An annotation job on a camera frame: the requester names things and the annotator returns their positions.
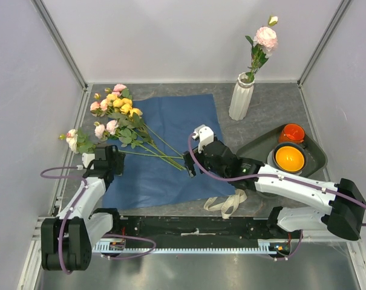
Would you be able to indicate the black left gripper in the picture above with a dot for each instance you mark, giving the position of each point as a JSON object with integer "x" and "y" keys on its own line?
{"x": 118, "y": 157}

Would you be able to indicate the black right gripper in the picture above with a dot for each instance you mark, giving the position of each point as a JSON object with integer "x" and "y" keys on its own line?
{"x": 189, "y": 162}

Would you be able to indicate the artificial flower bouquet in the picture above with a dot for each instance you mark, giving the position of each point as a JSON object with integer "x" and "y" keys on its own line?
{"x": 126, "y": 125}

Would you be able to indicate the blue wrapping paper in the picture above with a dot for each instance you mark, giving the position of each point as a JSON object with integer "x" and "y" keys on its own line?
{"x": 149, "y": 181}

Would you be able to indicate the cream white rose stem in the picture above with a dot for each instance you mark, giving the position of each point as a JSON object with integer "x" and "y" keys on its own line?
{"x": 78, "y": 142}

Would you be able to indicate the cream ribbon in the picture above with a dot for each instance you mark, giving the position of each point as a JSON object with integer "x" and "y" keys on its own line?
{"x": 229, "y": 206}

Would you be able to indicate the pink rose stem with bud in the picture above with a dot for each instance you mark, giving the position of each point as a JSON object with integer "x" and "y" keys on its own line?
{"x": 263, "y": 44}

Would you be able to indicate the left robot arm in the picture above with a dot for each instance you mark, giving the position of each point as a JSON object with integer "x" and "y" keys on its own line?
{"x": 67, "y": 240}

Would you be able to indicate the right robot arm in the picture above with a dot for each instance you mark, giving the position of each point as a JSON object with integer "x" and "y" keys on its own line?
{"x": 336, "y": 207}

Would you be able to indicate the white ribbed vase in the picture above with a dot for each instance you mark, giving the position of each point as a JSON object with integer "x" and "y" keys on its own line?
{"x": 241, "y": 96}

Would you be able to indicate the dark green tray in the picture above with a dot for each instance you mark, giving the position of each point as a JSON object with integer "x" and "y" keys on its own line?
{"x": 259, "y": 148}

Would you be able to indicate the white plate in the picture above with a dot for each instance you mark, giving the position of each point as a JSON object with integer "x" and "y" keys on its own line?
{"x": 271, "y": 161}

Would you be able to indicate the orange bowl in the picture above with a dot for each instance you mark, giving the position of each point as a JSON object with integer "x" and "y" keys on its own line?
{"x": 289, "y": 157}

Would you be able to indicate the orange cup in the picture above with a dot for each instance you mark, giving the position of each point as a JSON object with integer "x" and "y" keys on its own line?
{"x": 292, "y": 133}

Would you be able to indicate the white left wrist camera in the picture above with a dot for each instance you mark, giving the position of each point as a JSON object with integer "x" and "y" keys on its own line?
{"x": 87, "y": 160}

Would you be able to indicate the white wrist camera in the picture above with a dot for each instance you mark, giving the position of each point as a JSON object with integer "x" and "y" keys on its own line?
{"x": 87, "y": 160}
{"x": 204, "y": 135}

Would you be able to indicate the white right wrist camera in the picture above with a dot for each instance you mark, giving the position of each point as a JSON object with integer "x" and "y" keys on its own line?
{"x": 204, "y": 135}

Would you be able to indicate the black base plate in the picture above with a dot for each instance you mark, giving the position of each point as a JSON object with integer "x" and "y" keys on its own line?
{"x": 200, "y": 232}

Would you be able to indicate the slotted cable duct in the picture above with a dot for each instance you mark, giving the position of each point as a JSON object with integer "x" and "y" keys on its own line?
{"x": 263, "y": 247}

